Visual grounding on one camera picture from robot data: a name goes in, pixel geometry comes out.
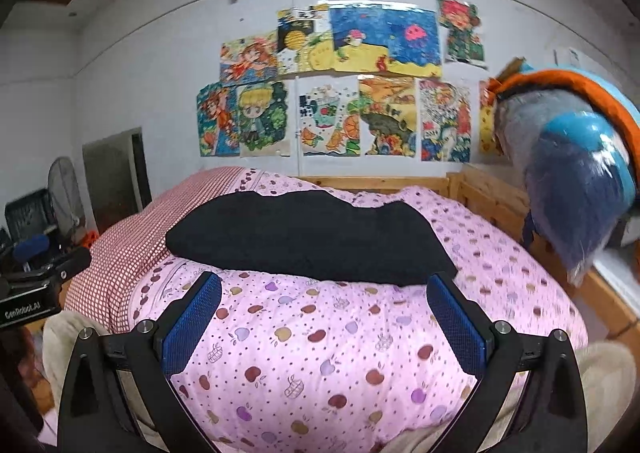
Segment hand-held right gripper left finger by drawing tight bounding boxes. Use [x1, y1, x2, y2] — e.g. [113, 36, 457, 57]
[57, 270, 223, 453]

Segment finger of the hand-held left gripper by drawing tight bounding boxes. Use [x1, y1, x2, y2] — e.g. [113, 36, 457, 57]
[44, 247, 94, 283]

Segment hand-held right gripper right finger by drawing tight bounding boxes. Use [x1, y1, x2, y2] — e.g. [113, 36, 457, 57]
[427, 272, 588, 453]

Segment black garment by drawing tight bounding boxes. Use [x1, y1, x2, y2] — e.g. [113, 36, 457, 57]
[165, 188, 458, 288]

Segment pile of colourful clothes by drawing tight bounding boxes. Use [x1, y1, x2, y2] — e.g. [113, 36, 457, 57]
[487, 57, 640, 284]

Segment red checked blanket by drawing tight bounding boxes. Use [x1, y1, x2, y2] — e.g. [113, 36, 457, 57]
[65, 167, 251, 334]

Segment standing electric fan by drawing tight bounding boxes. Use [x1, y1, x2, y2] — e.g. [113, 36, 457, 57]
[46, 156, 87, 243]

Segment pink apple print quilt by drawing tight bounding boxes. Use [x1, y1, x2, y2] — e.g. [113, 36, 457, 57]
[112, 168, 591, 453]

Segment person's beige trousers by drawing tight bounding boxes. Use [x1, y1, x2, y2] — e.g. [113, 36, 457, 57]
[42, 310, 638, 453]

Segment wooden bed frame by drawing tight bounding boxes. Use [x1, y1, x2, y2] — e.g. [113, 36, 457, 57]
[295, 164, 640, 339]

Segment group of colourful wall drawings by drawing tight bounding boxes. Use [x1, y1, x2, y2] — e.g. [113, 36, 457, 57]
[196, 0, 501, 163]

